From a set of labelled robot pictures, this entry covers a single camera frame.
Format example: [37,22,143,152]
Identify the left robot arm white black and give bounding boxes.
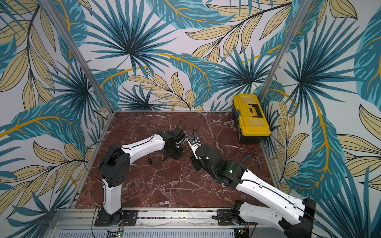
[98,127,185,226]

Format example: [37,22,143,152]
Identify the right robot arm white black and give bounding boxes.
[189,142,316,238]

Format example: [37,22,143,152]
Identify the yellow black toolbox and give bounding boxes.
[232,94,271,144]

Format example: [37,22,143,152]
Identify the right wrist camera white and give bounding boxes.
[187,139,201,159]

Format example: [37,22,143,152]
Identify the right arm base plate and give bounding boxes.
[212,209,258,226]

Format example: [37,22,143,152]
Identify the blue cable on table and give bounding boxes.
[241,153,263,169]

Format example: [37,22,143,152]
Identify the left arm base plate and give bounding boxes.
[94,207,138,227]

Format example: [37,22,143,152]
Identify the aluminium frame rail front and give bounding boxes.
[44,207,285,238]

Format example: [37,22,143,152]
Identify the aluminium corner post right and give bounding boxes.
[258,0,312,103]

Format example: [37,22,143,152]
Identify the aluminium corner post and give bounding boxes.
[40,0,114,114]
[258,0,312,103]

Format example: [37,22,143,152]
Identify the aluminium corner post left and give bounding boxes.
[40,0,114,114]

